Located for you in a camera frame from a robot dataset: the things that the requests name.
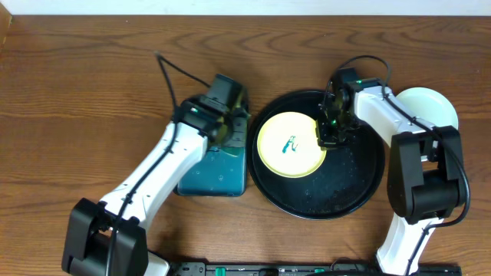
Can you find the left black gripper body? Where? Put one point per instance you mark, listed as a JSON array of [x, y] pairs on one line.
[[238, 130]]

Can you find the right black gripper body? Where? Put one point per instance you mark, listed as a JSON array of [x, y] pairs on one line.
[[341, 130]]

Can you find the yellow plate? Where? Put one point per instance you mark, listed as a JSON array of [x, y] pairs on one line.
[[288, 146]]

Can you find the white plate with scribble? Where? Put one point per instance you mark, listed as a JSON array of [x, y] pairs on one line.
[[430, 106]]

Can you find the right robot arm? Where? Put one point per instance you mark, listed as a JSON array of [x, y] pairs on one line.
[[427, 186]]

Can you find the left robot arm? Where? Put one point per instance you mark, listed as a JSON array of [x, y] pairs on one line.
[[109, 237]]

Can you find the round black serving tray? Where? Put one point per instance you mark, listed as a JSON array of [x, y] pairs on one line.
[[345, 180]]

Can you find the teal rectangular tray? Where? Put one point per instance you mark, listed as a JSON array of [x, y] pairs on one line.
[[222, 171]]

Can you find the brown cardboard box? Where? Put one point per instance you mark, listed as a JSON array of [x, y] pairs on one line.
[[5, 22]]

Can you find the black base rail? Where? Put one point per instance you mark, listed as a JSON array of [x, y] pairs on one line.
[[203, 269]]

